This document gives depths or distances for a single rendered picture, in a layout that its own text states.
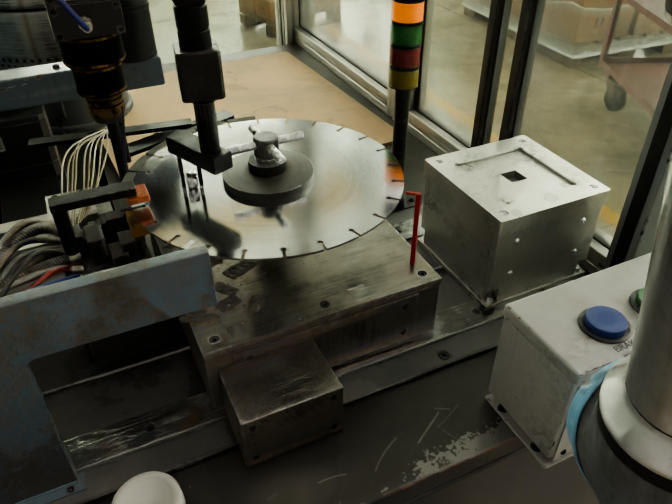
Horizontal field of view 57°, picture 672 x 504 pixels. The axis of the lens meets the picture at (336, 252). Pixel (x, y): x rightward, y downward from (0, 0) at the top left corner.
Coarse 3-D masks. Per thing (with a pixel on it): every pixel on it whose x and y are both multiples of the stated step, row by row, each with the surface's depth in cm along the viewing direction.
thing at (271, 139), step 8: (248, 128) 75; (256, 128) 74; (256, 136) 72; (264, 136) 72; (272, 136) 72; (280, 136) 73; (288, 136) 73; (296, 136) 73; (240, 144) 71; (248, 144) 71; (256, 144) 71; (264, 144) 71; (272, 144) 71; (232, 152) 70; (240, 152) 71; (256, 152) 72; (264, 152) 71; (272, 152) 70; (280, 152) 70; (256, 160) 73; (264, 160) 72; (272, 160) 72; (280, 160) 69
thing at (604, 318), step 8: (592, 312) 61; (600, 312) 61; (608, 312) 61; (616, 312) 61; (584, 320) 61; (592, 320) 60; (600, 320) 60; (608, 320) 60; (616, 320) 60; (624, 320) 60; (592, 328) 60; (600, 328) 60; (608, 328) 60; (616, 328) 60; (624, 328) 60; (608, 336) 60; (616, 336) 60
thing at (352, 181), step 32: (224, 128) 86; (288, 128) 86; (320, 128) 85; (160, 160) 78; (320, 160) 78; (352, 160) 78; (384, 160) 78; (160, 192) 72; (192, 192) 72; (224, 192) 72; (320, 192) 72; (352, 192) 72; (384, 192) 72; (160, 224) 67; (192, 224) 67; (224, 224) 67; (256, 224) 67; (288, 224) 67; (320, 224) 67; (352, 224) 67; (224, 256) 62; (256, 256) 62; (288, 256) 62
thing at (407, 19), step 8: (400, 0) 84; (424, 0) 85; (392, 8) 87; (400, 8) 85; (408, 8) 84; (416, 8) 84; (392, 16) 87; (400, 16) 85; (408, 16) 85; (416, 16) 85; (408, 24) 85
